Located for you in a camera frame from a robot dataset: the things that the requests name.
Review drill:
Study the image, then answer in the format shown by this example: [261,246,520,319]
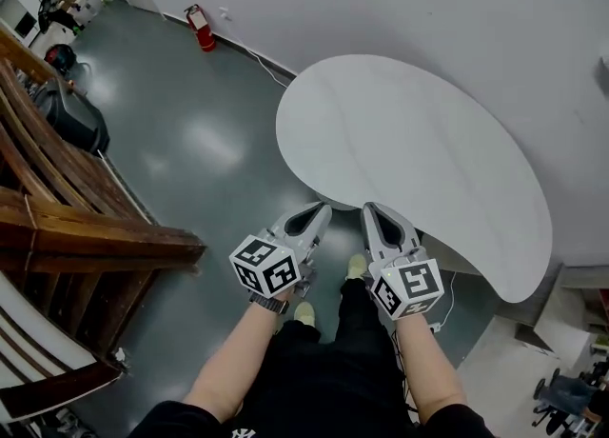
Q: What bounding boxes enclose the black suitcase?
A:
[32,78,111,154]

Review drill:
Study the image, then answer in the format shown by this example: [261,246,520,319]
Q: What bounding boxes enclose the black wristwatch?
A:
[247,291,291,316]

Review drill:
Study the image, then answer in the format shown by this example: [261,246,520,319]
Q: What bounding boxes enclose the person's right pale shoe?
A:
[343,254,369,280]

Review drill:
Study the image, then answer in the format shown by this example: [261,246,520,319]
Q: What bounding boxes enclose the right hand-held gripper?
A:
[359,201,445,321]

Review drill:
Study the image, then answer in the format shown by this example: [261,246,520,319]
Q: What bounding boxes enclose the white curved desk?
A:
[275,53,554,305]

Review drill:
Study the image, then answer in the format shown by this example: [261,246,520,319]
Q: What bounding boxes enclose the red fire extinguisher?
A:
[184,3,218,53]

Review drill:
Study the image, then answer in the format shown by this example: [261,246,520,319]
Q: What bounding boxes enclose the black logo shirt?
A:
[128,397,496,438]

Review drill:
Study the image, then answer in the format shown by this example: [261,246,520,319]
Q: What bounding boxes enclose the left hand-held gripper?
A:
[228,201,334,299]

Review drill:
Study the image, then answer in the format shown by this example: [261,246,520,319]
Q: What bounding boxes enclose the black trousers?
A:
[240,278,421,432]

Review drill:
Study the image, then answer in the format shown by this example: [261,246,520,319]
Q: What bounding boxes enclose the person's left forearm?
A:
[183,305,283,421]

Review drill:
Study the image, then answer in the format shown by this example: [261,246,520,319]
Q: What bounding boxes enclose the person's left pale shoe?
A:
[293,301,318,328]

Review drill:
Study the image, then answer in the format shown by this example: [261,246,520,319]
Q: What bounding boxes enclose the person's right forearm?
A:
[396,314,470,426]

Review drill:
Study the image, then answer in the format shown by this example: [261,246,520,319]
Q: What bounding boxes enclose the black office chair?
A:
[531,368,609,433]

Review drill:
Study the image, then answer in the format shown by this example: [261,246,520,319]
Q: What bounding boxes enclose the grey shelf unit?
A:
[516,262,609,347]

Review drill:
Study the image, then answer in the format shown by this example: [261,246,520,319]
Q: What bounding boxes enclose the person's pale shoe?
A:
[293,301,318,328]
[343,254,369,280]

